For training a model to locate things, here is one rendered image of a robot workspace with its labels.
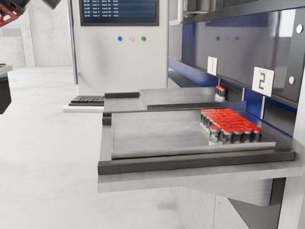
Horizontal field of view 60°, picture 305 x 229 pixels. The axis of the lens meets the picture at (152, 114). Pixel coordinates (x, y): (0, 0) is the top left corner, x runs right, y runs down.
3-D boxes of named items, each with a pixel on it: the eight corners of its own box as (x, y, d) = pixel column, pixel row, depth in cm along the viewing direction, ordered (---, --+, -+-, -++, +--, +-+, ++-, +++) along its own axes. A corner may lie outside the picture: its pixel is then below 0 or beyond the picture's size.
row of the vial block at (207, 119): (206, 124, 76) (207, 109, 75) (233, 150, 59) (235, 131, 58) (199, 125, 76) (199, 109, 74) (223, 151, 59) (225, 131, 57)
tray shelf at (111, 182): (212, 96, 120) (212, 92, 119) (337, 172, 54) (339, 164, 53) (105, 100, 113) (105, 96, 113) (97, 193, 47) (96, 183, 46)
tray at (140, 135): (224, 119, 81) (225, 108, 80) (273, 157, 56) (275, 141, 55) (112, 125, 76) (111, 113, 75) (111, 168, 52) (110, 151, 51)
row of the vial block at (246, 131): (221, 123, 77) (222, 108, 75) (252, 149, 60) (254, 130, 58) (214, 124, 76) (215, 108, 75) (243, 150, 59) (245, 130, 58)
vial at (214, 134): (216, 143, 63) (217, 125, 61) (219, 146, 61) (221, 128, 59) (207, 143, 63) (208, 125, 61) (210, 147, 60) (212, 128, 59)
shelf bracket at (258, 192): (262, 198, 67) (269, 151, 64) (269, 206, 64) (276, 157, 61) (129, 211, 62) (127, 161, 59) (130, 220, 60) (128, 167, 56)
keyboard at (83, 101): (153, 100, 137) (153, 95, 136) (152, 107, 124) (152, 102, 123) (77, 99, 139) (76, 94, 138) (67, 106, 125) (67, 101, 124)
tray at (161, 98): (216, 94, 115) (217, 86, 114) (245, 111, 90) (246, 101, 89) (138, 97, 110) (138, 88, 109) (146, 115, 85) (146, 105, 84)
